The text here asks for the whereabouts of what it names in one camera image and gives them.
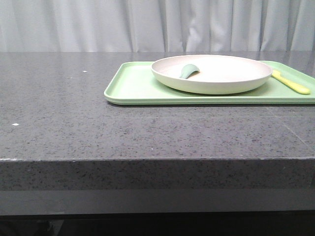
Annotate sage green plastic spoon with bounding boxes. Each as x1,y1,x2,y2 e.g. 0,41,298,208
180,64,200,79

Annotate light green plastic tray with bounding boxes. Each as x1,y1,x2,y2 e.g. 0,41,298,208
104,61,315,105

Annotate cream round plate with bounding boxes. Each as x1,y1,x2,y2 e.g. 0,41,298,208
151,55,273,95

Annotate grey pleated curtain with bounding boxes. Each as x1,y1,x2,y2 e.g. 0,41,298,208
0,0,315,52

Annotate yellow plastic fork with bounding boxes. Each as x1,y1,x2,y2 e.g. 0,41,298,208
272,70,311,95

